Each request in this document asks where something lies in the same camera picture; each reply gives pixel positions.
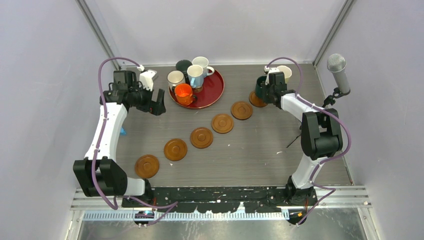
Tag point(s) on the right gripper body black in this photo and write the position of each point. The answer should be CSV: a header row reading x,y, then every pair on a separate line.
x,y
269,91

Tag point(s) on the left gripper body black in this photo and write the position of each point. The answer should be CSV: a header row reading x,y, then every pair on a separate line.
x,y
142,99

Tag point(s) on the dark green mug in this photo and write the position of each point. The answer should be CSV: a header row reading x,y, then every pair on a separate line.
x,y
260,93

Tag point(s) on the wooden coaster six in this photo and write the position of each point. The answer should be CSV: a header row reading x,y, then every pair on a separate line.
x,y
256,101

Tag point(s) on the yellow cream mug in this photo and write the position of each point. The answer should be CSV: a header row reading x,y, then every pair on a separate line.
x,y
286,71

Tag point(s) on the orange black mug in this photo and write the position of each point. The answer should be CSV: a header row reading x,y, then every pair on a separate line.
x,y
184,94

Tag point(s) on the wooden coaster one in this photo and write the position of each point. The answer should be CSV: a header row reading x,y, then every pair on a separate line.
x,y
241,110

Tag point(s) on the wooden coaster four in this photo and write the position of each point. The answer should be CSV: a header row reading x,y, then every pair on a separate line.
x,y
175,149

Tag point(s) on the wooden coaster three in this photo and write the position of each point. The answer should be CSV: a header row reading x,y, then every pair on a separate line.
x,y
201,137

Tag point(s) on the wooden coaster five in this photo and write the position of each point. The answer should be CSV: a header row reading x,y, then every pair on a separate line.
x,y
147,166

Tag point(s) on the wooden coaster two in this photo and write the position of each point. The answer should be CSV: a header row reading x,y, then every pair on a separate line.
x,y
222,123

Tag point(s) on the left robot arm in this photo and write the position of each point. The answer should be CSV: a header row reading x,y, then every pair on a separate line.
x,y
99,169

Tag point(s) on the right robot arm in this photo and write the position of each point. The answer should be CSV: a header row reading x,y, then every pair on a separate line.
x,y
320,137

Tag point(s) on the silver white mug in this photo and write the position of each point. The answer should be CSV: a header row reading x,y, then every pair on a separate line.
x,y
175,78

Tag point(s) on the colourful toy blocks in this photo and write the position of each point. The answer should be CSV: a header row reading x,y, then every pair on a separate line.
x,y
123,132

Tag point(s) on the black mug rear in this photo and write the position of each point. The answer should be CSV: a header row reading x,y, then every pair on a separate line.
x,y
183,65

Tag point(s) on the light blue mug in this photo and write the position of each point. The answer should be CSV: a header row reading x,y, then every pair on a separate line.
x,y
195,75

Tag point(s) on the red round tray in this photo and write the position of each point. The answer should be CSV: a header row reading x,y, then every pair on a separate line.
x,y
212,89

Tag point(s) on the white mug rear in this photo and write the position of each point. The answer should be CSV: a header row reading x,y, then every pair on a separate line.
x,y
204,63

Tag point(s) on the silver microphone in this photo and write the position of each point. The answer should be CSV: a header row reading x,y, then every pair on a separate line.
x,y
336,64

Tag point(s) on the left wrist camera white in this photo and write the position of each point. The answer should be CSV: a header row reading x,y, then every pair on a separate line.
x,y
147,79

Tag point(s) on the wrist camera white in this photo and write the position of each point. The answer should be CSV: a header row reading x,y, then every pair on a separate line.
x,y
270,70
147,79

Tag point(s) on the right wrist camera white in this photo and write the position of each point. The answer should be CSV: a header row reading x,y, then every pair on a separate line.
x,y
270,70

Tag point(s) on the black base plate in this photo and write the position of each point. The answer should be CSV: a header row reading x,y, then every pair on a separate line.
x,y
227,199

